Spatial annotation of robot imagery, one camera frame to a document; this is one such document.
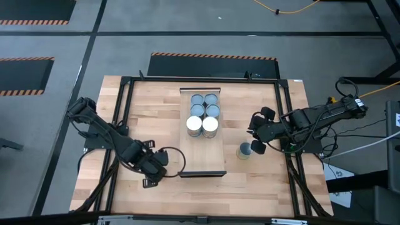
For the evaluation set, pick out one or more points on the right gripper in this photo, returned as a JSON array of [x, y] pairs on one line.
[[268, 131]]

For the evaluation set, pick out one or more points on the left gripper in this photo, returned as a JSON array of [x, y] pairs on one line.
[[148, 165]]

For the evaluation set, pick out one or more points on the yellow carrots tin can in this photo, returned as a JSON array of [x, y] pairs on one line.
[[243, 153]]

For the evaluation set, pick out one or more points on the green can with red swirl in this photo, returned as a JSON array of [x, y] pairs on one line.
[[210, 125]]

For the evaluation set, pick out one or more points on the blue and tan label can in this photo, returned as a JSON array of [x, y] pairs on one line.
[[212, 110]]

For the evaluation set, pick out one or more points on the teal label tin can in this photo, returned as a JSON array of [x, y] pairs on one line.
[[194, 125]]

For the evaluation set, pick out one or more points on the multicolour label tin can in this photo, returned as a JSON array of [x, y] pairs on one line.
[[197, 110]]

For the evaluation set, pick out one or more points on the small silver-lid tin can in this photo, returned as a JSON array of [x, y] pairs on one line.
[[197, 99]]

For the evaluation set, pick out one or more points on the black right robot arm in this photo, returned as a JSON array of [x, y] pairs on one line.
[[328, 109]]

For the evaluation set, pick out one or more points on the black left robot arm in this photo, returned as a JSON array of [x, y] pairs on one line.
[[103, 129]]

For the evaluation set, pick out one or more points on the silver metal strip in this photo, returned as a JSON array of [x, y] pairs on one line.
[[115, 220], [289, 222]]

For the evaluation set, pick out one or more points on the white printed sheet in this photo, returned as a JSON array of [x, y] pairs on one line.
[[339, 175]]

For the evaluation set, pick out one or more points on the black equipment at right edge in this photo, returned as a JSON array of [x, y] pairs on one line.
[[203, 79]]

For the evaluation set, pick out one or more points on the black hazard-striped floor mat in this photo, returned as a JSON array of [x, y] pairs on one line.
[[22, 75], [212, 67], [34, 9]]

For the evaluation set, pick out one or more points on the black table leg stand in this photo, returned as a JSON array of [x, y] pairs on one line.
[[368, 80]]

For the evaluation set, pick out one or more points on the grey cabinet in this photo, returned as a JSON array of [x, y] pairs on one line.
[[393, 150]]

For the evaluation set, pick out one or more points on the black equipment box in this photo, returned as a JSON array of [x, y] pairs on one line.
[[375, 206]]

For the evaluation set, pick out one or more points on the dark stand foot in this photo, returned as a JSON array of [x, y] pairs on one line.
[[9, 144]]

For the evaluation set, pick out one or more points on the wooden shelf with black frame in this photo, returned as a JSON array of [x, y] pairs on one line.
[[203, 156]]

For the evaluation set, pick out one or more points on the small grey camera box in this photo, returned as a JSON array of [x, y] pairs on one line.
[[202, 220]]

